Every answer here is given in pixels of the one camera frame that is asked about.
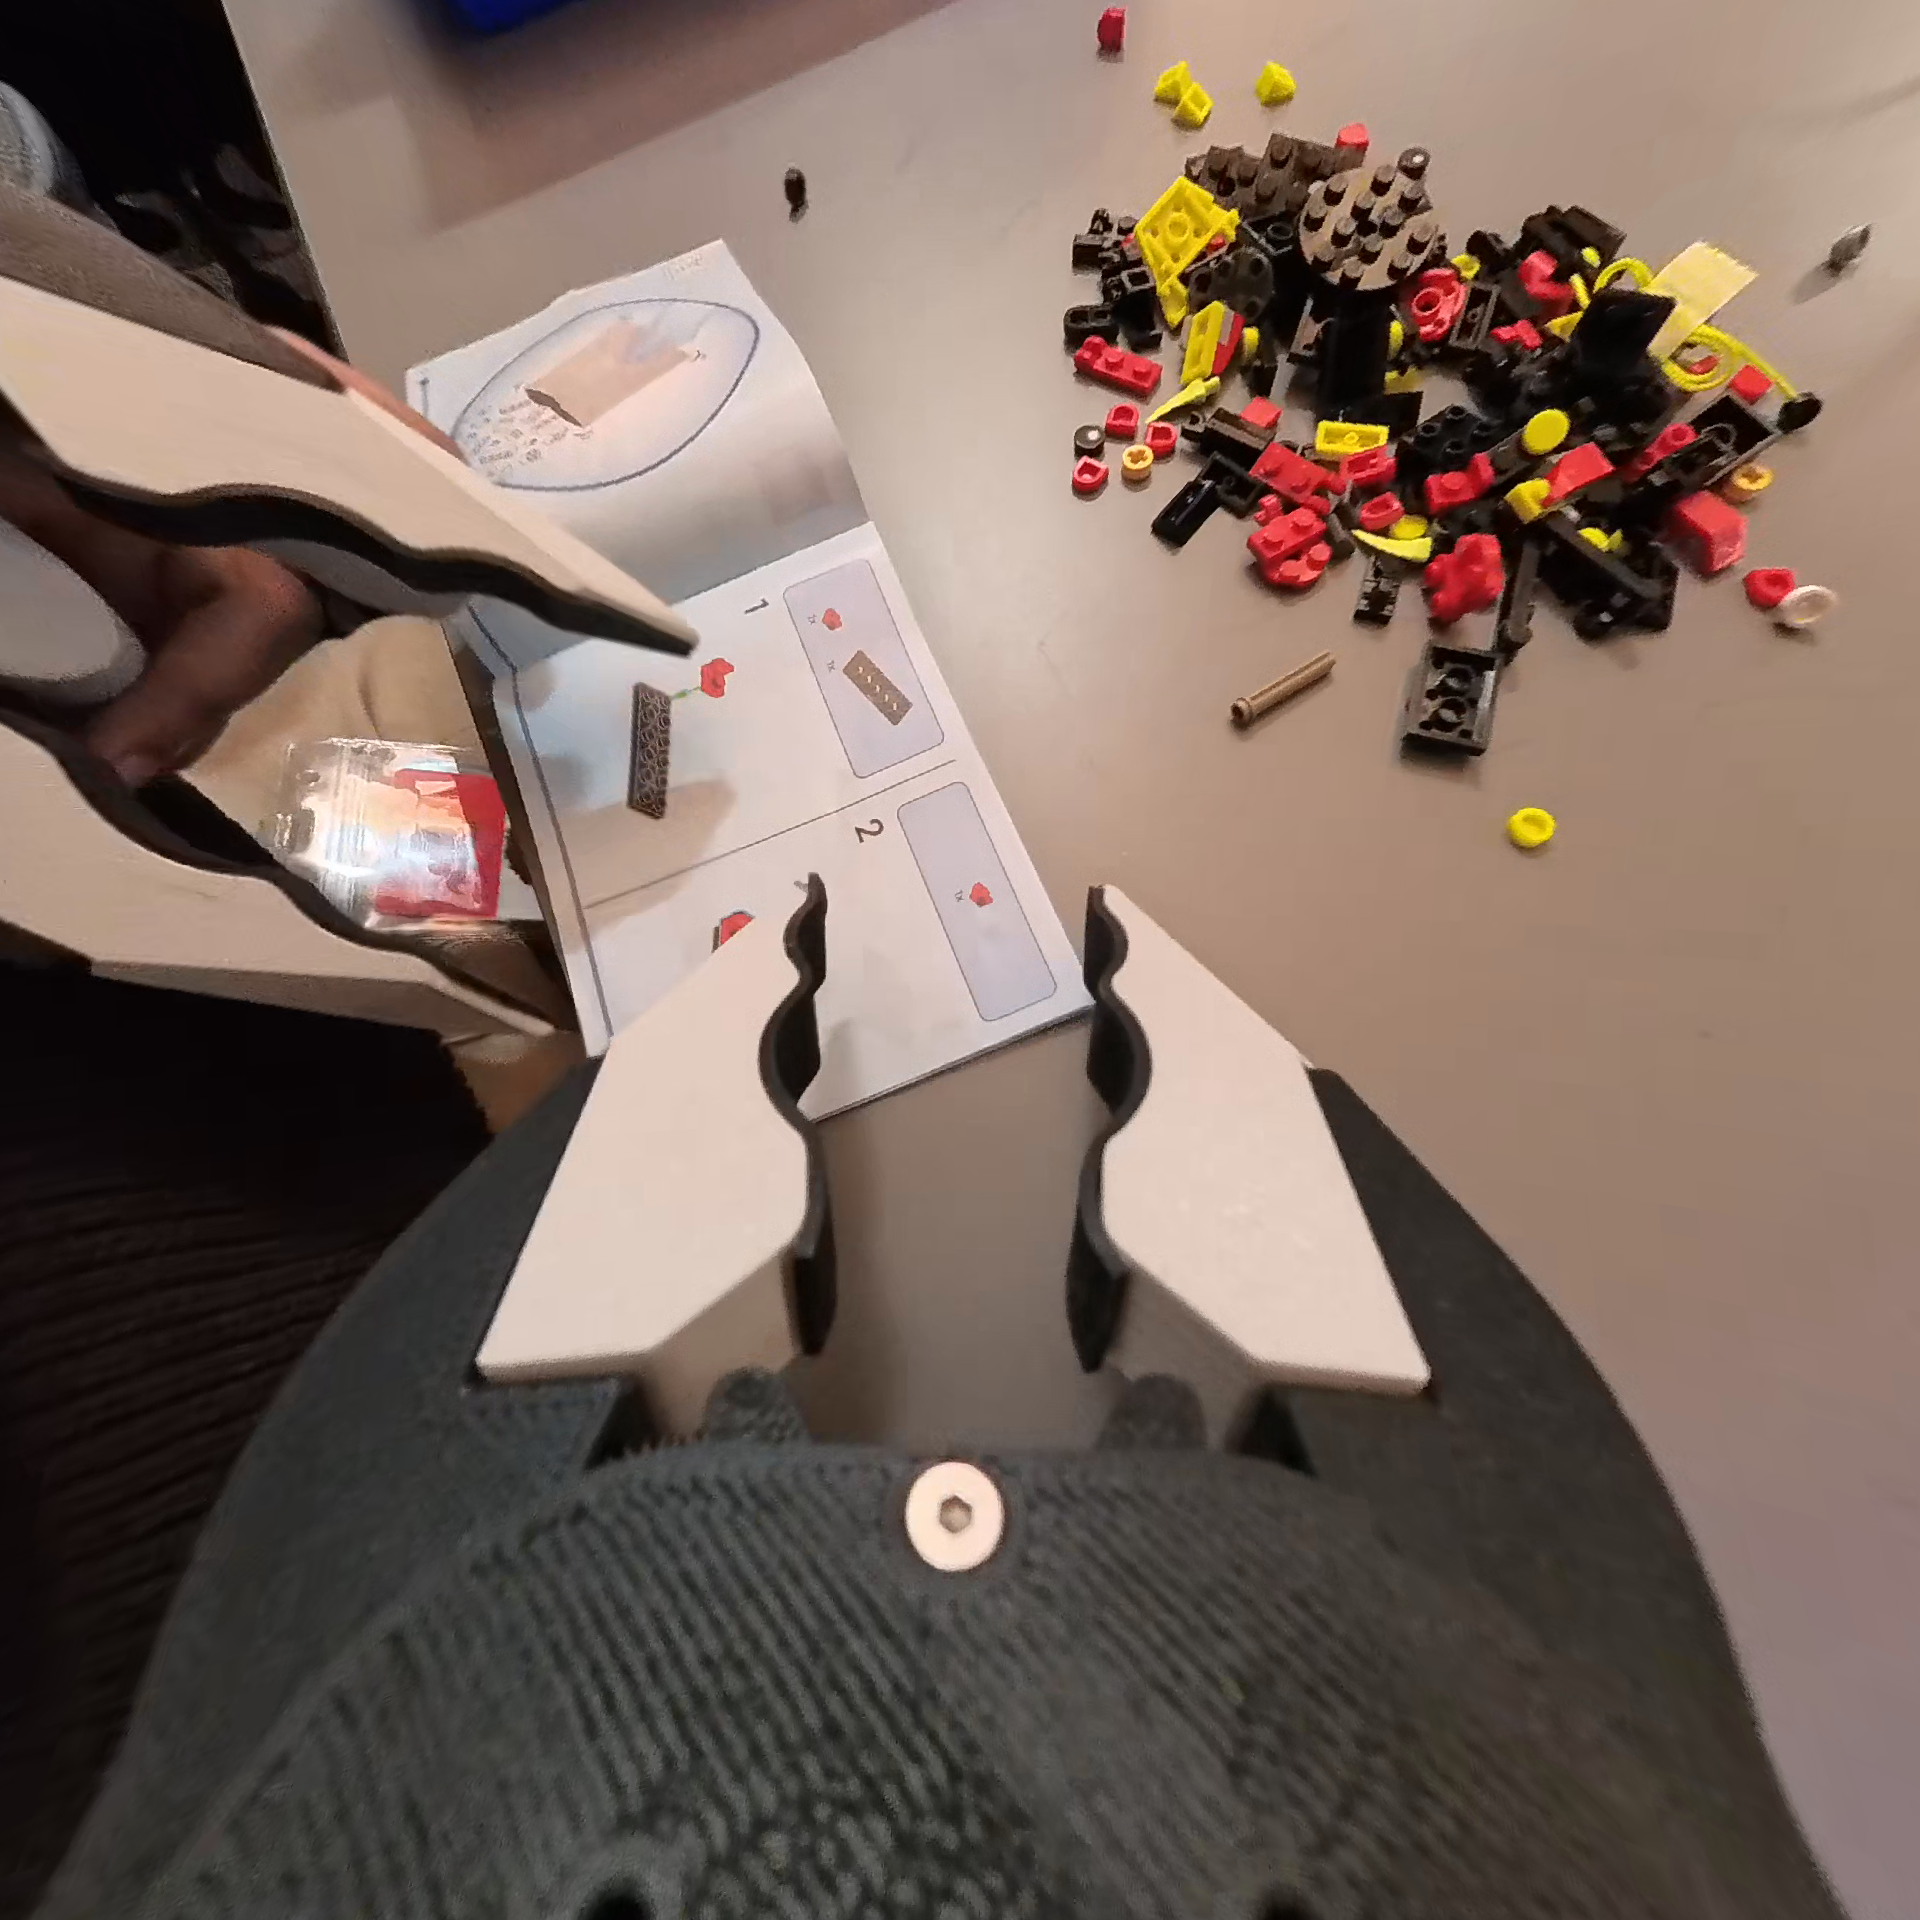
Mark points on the light blue booklet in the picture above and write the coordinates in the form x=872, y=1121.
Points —
x=783, y=494

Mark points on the black toy brick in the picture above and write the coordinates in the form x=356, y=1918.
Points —
x=1450, y=698

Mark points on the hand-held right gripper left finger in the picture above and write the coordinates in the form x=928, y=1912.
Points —
x=661, y=1198

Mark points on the clear bag of bricks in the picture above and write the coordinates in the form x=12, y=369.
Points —
x=405, y=840

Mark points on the pile of toy bricks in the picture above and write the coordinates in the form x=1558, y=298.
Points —
x=1425, y=406

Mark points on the yellow round toy brick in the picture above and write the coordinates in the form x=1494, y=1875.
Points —
x=1534, y=827

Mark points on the brown toy pin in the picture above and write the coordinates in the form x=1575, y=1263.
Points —
x=1284, y=688

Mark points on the person's left hand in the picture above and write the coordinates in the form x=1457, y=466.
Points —
x=227, y=631

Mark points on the white round toy brick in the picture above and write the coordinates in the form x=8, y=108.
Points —
x=1807, y=606

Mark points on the grey round toy brick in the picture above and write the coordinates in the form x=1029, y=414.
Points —
x=1851, y=250

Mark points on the red curved toy brick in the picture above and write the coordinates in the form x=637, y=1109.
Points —
x=1767, y=586

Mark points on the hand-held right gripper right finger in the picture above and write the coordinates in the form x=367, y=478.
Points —
x=1261, y=1215

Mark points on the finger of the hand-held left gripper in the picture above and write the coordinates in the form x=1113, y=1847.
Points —
x=180, y=916
x=303, y=435

